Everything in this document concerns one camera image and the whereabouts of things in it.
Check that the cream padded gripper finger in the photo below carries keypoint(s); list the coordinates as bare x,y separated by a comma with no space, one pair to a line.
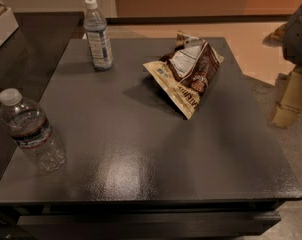
275,38
289,106

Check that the clear bottle red-banded label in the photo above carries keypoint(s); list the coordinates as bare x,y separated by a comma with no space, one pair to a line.
28,126

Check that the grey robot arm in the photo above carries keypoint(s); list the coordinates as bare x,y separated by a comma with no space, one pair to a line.
289,37

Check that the clear bottle white label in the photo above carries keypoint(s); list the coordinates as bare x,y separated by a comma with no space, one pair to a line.
96,30

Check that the brown cream snack bag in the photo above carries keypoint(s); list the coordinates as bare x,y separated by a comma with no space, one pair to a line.
186,73

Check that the white box at left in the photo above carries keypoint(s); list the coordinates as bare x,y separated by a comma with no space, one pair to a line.
8,25

